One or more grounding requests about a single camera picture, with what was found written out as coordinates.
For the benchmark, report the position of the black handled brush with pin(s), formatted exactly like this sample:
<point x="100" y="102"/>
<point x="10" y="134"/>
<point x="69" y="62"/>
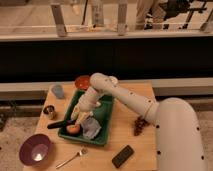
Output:
<point x="60" y="124"/>

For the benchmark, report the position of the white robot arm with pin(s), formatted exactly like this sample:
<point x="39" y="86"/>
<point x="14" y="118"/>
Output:
<point x="179" y="144"/>

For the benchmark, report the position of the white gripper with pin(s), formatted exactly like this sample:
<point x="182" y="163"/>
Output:
<point x="87" y="102"/>

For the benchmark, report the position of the metal spoon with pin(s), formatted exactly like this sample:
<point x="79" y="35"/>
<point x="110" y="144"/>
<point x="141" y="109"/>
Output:
<point x="80" y="153"/>

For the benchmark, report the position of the grey crumpled cloth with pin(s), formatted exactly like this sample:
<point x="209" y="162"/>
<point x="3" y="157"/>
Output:
<point x="91" y="128"/>

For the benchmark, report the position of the green plastic tray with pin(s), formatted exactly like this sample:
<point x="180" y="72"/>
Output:
<point x="103" y="115"/>

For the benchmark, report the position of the orange apple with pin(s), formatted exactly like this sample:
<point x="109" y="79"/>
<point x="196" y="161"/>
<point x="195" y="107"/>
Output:
<point x="73" y="129"/>

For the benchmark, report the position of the orange bowl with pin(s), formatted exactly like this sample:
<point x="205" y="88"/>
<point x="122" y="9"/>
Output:
<point x="82" y="82"/>

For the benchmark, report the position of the bunch of red grapes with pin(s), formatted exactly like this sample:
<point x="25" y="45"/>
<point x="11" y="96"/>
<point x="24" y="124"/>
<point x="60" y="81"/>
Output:
<point x="139" y="124"/>

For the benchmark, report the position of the light blue cup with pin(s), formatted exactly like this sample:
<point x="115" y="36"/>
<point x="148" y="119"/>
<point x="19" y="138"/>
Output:
<point x="57" y="90"/>

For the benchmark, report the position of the black remote control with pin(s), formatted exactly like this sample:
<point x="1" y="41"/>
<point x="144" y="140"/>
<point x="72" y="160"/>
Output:
<point x="122" y="156"/>

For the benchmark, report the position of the purple bowl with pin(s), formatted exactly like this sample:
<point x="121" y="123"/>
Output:
<point x="35" y="149"/>

